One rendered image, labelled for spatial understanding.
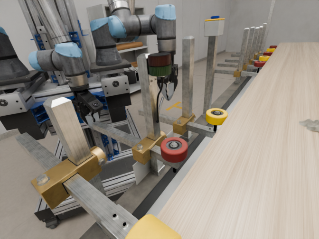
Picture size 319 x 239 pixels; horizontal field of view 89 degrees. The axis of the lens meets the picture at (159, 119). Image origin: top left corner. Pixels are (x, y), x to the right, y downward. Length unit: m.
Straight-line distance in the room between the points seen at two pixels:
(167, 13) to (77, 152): 0.53
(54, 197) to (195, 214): 0.27
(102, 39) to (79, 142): 0.72
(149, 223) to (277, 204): 0.25
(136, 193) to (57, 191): 0.32
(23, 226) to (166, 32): 1.63
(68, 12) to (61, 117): 0.92
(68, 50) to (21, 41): 2.30
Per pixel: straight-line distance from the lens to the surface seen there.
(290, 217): 0.40
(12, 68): 1.09
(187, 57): 0.67
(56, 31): 0.85
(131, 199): 0.63
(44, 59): 0.74
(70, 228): 1.54
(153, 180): 0.66
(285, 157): 0.52
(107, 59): 0.99
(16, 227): 1.78
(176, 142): 0.49
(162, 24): 0.67
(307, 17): 8.03
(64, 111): 0.33
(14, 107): 0.99
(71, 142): 0.36
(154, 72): 0.43
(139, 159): 0.55
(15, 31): 2.96
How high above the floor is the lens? 1.21
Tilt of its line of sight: 30 degrees down
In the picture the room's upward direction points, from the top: 5 degrees counter-clockwise
